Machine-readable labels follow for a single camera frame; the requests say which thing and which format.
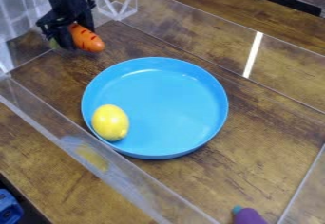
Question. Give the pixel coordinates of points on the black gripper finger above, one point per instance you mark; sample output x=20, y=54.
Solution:
x=85, y=21
x=59, y=36

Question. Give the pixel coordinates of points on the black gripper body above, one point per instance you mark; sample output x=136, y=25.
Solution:
x=64, y=12

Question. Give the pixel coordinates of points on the orange toy carrot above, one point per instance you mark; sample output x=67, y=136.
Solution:
x=85, y=40

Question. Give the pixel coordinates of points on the blue round plate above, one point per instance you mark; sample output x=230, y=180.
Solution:
x=175, y=103

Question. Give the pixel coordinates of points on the white patterned curtain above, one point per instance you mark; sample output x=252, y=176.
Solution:
x=18, y=15

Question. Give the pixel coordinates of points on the yellow toy lemon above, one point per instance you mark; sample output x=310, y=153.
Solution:
x=109, y=122

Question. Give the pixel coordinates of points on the blue plastic object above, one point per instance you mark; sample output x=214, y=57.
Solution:
x=10, y=211

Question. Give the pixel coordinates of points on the purple toy eggplant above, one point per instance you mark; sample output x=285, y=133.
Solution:
x=246, y=216

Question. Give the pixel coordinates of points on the clear acrylic enclosure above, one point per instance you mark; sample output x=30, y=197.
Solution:
x=263, y=162

